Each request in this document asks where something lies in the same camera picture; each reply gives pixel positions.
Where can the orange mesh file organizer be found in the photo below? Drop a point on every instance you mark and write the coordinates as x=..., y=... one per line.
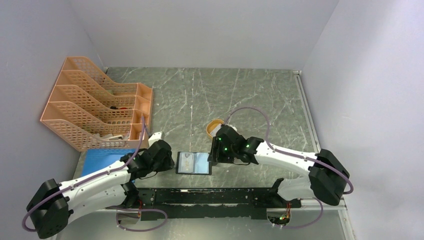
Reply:
x=88, y=110

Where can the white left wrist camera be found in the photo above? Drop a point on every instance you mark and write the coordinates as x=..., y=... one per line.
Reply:
x=156, y=136

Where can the black leather card holder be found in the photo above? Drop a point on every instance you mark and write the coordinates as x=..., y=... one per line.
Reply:
x=201, y=165

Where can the orange oval tray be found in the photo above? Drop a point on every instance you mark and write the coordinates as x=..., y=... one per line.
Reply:
x=213, y=127

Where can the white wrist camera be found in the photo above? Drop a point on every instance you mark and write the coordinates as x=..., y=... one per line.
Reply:
x=156, y=136
x=233, y=127

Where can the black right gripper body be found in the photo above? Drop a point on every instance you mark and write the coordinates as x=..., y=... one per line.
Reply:
x=229, y=153

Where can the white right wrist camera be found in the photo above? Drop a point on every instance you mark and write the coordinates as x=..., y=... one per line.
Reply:
x=233, y=127

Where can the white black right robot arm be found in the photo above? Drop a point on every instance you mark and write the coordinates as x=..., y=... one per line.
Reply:
x=321, y=175

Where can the white VIP card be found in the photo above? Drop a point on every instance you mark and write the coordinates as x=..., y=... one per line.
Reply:
x=186, y=162

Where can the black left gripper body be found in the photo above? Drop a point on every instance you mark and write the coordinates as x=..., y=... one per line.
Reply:
x=165, y=163

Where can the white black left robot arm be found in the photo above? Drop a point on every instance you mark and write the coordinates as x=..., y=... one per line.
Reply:
x=55, y=205

